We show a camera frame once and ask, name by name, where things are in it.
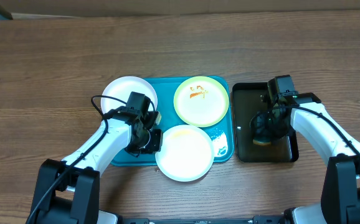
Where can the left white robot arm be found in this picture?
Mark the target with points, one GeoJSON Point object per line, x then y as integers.
{"type": "Point", "coordinates": [68, 191]}

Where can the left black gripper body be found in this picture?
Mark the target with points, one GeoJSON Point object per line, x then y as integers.
{"type": "Point", "coordinates": [150, 141]}

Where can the teal plastic tray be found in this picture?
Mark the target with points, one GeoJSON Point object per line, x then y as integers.
{"type": "Point", "coordinates": [222, 134]}

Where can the white plate front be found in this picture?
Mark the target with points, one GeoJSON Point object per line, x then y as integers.
{"type": "Point", "coordinates": [187, 153]}

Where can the black water tray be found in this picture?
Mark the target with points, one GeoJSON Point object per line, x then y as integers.
{"type": "Point", "coordinates": [246, 99]}

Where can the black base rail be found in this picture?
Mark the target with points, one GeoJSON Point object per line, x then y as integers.
{"type": "Point", "coordinates": [258, 219]}

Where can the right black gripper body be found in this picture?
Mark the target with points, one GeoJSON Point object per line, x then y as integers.
{"type": "Point", "coordinates": [271, 126]}

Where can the yellow-green plate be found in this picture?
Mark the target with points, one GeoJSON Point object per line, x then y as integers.
{"type": "Point", "coordinates": [201, 101]}

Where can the white plate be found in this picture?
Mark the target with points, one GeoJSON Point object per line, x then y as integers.
{"type": "Point", "coordinates": [121, 89]}
{"type": "Point", "coordinates": [187, 153]}

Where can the green yellow sponge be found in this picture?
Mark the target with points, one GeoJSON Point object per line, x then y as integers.
{"type": "Point", "coordinates": [262, 141]}

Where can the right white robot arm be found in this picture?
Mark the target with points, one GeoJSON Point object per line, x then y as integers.
{"type": "Point", "coordinates": [305, 114]}

